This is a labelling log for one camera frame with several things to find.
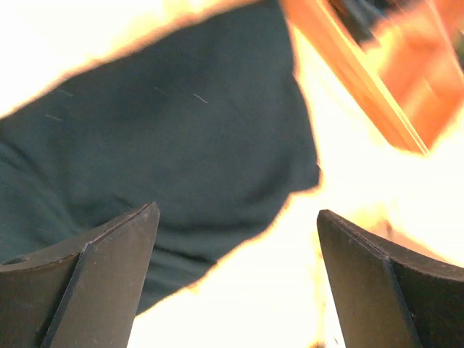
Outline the wooden compartment tray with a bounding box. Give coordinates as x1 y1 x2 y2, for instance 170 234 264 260
283 1 463 154

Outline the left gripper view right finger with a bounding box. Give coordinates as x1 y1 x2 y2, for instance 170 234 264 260
317 210 463 348

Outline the black cloth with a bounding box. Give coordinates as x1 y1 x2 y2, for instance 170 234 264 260
1 1 320 311

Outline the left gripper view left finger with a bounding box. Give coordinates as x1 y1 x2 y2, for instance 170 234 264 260
1 203 160 348

